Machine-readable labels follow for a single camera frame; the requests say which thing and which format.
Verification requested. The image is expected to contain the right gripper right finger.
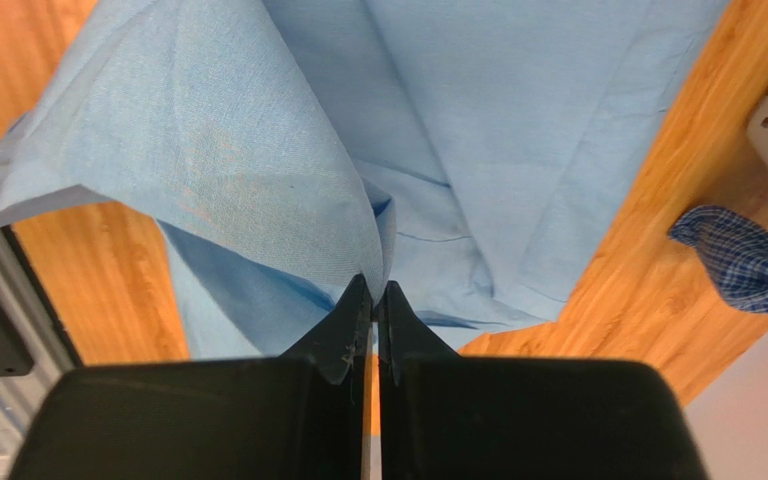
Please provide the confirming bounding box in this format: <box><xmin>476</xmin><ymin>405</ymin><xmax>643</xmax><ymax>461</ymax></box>
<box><xmin>377</xmin><ymin>282</ymin><xmax>707</xmax><ymax>479</ymax></box>

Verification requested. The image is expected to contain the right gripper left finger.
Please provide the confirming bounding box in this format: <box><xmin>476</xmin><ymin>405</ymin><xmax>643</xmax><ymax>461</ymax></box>
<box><xmin>10</xmin><ymin>276</ymin><xmax>372</xmax><ymax>479</ymax></box>

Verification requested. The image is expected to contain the light blue long sleeve shirt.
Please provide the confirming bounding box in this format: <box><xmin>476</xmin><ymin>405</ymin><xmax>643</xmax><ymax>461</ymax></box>
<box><xmin>0</xmin><ymin>1</ymin><xmax>725</xmax><ymax>359</ymax></box>

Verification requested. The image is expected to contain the dark blue checkered shirt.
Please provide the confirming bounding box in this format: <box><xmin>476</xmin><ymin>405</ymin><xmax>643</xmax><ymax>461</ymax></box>
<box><xmin>668</xmin><ymin>205</ymin><xmax>768</xmax><ymax>314</ymax></box>

